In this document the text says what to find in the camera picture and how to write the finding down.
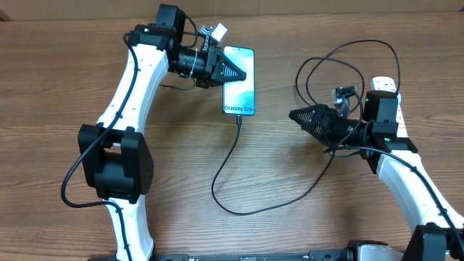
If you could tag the Samsung Galaxy smartphone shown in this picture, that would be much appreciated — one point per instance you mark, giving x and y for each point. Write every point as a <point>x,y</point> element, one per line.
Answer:
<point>239,96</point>

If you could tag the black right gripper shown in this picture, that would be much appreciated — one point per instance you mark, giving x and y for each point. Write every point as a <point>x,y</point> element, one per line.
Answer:
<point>317,111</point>

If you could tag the white power strip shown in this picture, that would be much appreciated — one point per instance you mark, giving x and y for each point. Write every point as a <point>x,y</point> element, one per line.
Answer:
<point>383,83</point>

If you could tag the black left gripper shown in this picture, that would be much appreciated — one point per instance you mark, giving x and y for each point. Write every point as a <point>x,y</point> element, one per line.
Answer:
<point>216,60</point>

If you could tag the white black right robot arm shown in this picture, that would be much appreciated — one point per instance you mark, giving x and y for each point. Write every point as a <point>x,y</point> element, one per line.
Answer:
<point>437,229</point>

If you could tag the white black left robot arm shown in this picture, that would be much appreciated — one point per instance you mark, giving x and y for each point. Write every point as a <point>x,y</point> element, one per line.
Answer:
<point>114,154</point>

